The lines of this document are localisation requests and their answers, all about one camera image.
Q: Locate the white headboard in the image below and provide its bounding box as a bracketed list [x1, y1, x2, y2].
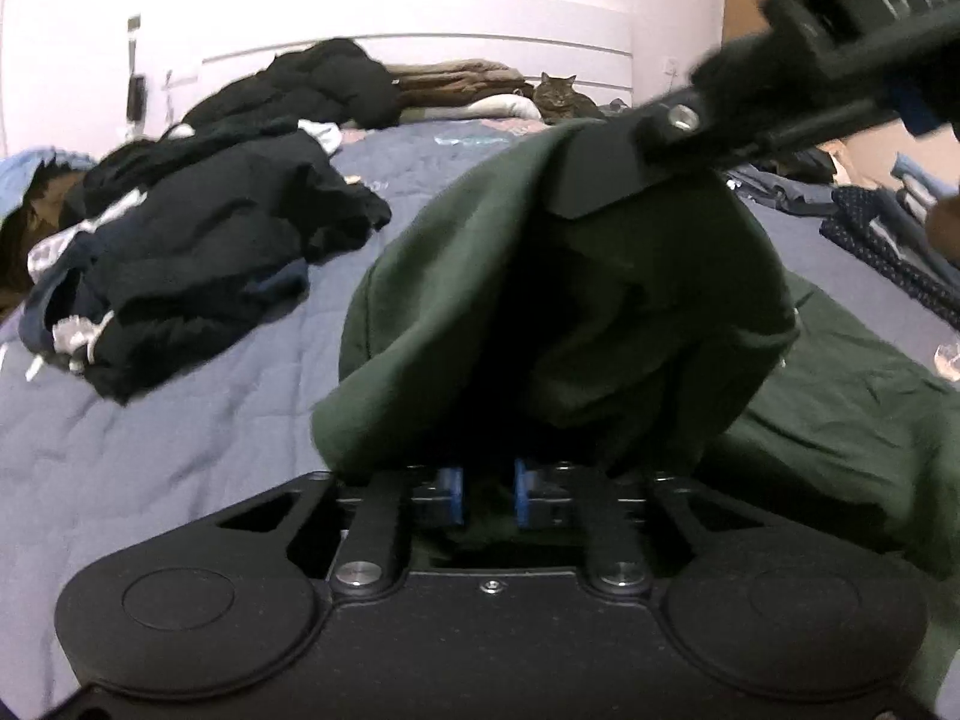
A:
[201, 0, 636, 115]

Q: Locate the pile of dark clothes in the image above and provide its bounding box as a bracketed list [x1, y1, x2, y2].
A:
[17, 126, 392, 404]

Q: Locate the black hairbrush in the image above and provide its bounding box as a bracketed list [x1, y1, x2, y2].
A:
[124, 13, 149, 122]

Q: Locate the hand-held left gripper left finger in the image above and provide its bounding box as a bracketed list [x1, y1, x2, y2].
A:
[216, 465, 466, 596]

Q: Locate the black puffer jacket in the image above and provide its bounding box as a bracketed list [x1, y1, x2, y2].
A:
[182, 36, 404, 130]

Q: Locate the brown garment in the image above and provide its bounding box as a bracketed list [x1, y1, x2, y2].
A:
[0, 167, 89, 317]

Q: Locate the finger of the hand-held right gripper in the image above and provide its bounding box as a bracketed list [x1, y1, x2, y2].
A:
[550, 32, 899, 222]
[889, 79, 941, 139]

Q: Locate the stack of folded clothes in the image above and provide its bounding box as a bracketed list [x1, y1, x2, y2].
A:
[820, 152, 960, 332]

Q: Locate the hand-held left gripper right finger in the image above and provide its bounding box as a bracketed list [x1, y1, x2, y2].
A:
[512, 457, 760, 596]

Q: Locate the tabby cat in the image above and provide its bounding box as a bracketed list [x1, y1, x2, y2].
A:
[531, 72, 602, 126]

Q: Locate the dark green t-shirt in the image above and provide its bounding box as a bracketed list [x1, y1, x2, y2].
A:
[310, 118, 960, 580]

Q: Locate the person's right hand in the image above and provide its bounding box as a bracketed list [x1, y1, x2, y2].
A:
[926, 195, 960, 265]

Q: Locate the white pillow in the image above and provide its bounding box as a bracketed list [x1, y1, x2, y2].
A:
[467, 92, 542, 121]

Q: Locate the white garment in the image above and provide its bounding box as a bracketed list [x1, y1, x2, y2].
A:
[298, 118, 344, 156]

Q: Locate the grey printed quilt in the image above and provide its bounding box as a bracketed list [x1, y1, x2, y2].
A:
[0, 118, 960, 691]

